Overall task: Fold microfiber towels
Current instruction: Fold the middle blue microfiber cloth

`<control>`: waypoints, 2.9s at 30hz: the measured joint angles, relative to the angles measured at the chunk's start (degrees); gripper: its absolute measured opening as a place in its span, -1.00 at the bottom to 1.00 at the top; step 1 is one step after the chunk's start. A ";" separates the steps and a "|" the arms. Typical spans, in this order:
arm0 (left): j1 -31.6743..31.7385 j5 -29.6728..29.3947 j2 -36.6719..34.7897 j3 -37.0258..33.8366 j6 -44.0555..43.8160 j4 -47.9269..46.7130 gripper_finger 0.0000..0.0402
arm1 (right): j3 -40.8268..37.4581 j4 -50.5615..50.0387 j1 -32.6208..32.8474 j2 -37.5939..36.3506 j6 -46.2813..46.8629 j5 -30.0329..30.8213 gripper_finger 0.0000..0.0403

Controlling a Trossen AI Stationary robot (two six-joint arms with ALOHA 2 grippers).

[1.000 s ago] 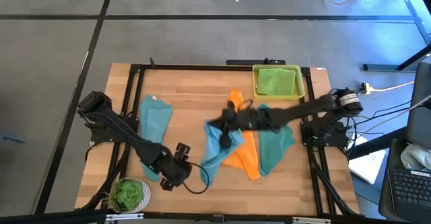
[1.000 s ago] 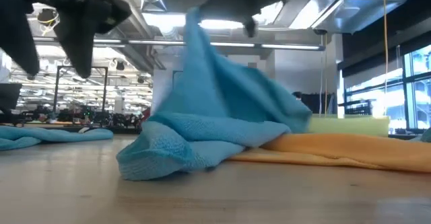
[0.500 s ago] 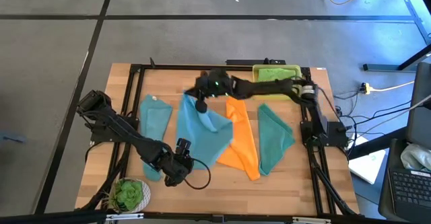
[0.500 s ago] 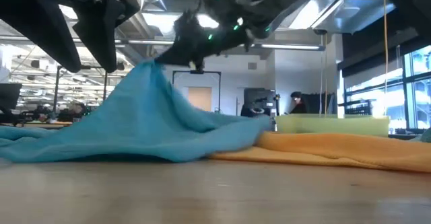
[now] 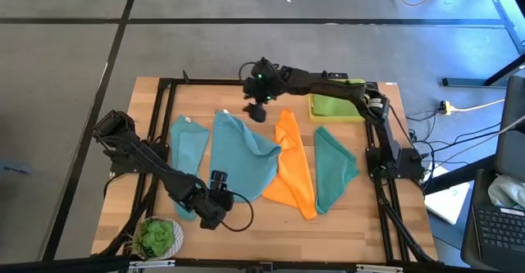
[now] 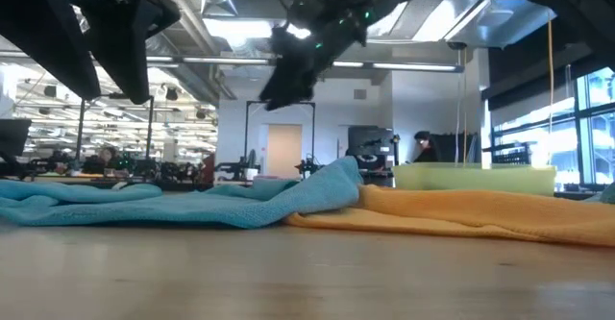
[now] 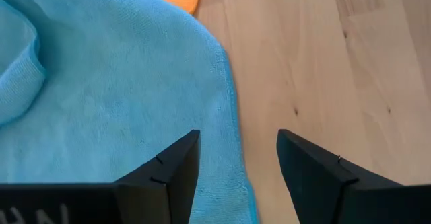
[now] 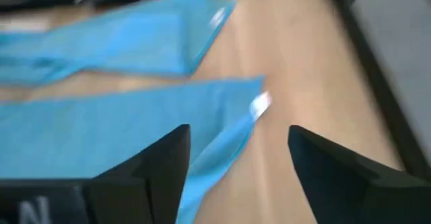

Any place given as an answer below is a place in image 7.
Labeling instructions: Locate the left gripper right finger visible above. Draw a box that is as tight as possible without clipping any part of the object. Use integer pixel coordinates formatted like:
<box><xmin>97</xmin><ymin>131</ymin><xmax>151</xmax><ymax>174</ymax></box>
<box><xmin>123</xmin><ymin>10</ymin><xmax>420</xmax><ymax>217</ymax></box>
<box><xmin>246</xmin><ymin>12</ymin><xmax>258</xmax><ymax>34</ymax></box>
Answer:
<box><xmin>275</xmin><ymin>128</ymin><xmax>431</xmax><ymax>224</ymax></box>

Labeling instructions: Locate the blue microfiber towel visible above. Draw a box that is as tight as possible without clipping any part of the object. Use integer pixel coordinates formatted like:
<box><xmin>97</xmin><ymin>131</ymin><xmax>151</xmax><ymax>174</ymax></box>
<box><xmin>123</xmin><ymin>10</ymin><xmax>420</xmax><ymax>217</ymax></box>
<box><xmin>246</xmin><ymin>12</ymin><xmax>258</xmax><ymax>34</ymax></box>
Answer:
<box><xmin>0</xmin><ymin>0</ymin><xmax>260</xmax><ymax>224</ymax></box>

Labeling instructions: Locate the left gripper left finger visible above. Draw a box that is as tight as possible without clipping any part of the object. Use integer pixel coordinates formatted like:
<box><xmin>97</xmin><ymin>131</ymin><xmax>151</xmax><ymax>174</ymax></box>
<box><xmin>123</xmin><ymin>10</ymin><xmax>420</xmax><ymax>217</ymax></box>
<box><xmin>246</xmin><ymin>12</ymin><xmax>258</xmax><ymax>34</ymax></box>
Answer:
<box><xmin>0</xmin><ymin>128</ymin><xmax>202</xmax><ymax>224</ymax></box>

